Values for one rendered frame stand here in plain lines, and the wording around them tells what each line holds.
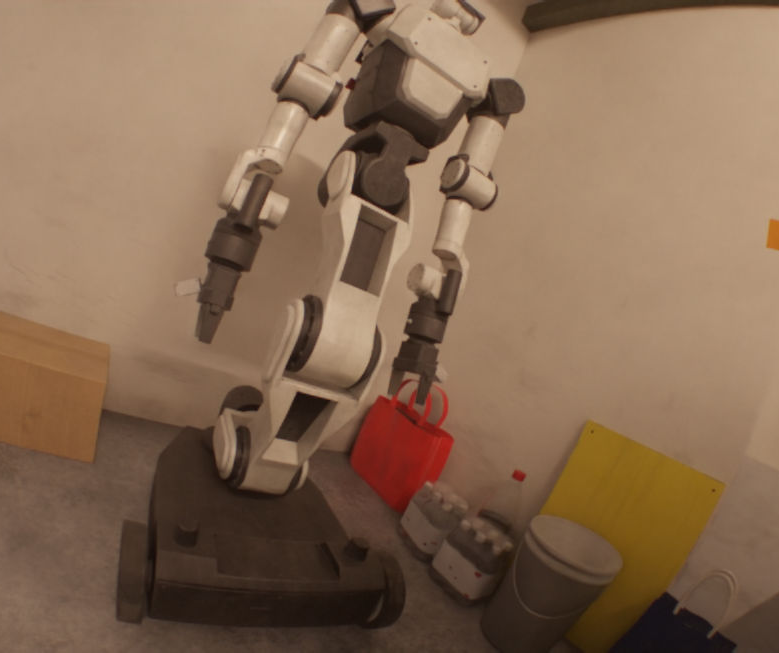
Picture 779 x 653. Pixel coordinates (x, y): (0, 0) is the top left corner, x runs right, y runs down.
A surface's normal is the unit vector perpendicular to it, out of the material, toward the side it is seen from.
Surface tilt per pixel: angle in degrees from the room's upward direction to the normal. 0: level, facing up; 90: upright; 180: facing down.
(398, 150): 90
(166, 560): 45
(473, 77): 90
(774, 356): 90
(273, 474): 106
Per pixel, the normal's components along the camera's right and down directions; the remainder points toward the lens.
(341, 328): 0.57, -0.17
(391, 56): -0.29, 0.07
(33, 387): 0.58, 0.27
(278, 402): 0.36, 0.41
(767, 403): -0.74, -0.27
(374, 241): 0.51, 0.06
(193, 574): 0.59, -0.49
